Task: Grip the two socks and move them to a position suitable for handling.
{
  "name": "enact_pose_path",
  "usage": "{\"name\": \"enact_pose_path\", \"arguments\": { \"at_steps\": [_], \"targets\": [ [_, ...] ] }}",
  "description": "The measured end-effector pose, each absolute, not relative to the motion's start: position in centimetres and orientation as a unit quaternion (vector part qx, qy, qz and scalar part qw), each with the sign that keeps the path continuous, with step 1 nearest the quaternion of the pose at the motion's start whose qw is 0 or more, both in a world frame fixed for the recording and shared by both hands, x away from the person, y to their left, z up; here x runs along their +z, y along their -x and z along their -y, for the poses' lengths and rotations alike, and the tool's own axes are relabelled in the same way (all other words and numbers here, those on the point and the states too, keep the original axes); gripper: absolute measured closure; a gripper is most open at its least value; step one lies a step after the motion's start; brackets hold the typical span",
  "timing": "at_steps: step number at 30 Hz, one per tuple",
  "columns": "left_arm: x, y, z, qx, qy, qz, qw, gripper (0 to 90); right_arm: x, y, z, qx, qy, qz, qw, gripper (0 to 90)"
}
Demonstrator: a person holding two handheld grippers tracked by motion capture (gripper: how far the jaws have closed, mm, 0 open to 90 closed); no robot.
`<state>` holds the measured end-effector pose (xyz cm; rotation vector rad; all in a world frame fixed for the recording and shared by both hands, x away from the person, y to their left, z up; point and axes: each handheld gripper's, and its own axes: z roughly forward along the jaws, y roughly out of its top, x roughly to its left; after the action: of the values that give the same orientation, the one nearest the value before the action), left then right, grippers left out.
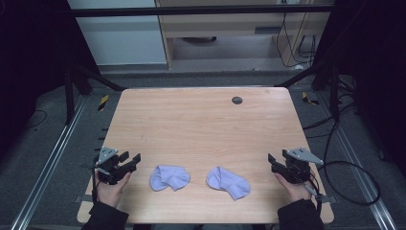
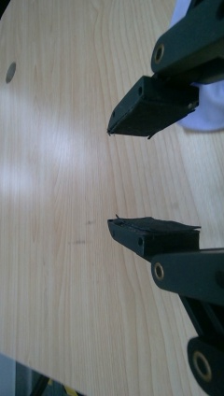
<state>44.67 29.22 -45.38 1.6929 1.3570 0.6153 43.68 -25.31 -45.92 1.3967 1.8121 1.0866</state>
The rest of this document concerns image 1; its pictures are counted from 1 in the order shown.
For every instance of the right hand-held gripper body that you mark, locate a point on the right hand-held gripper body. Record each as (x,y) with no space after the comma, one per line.
(297,166)

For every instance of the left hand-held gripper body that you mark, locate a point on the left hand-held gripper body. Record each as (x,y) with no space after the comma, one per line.
(110,166)

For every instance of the light purple sock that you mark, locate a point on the light purple sock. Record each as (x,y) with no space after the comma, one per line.
(169,177)
(227,182)

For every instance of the person's right hand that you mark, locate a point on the person's right hand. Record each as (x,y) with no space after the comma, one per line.
(295,191)

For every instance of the person's left hand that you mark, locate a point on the person's left hand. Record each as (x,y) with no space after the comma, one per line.
(111,193)

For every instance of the yellow black striped tape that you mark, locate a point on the yellow black striped tape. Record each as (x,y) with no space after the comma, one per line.
(103,103)
(309,99)

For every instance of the black metal stand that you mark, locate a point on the black metal stand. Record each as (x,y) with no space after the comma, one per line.
(333,96)
(68,96)

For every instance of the dark curtain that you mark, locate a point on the dark curtain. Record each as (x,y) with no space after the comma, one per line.
(35,70)
(373,80)

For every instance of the white cabinet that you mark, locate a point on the white cabinet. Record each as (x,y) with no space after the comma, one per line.
(118,35)

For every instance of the light wooden desk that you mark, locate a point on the light wooden desk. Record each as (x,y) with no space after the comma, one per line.
(223,24)

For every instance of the grey table bracket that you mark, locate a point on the grey table bracket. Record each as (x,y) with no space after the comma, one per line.
(82,198)
(328,199)

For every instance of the silver metal floor rail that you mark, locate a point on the silver metal floor rail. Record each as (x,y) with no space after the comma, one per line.
(48,166)
(360,166)

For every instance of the black horizontal frame bar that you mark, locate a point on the black horizontal frame bar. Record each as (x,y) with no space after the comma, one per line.
(198,11)

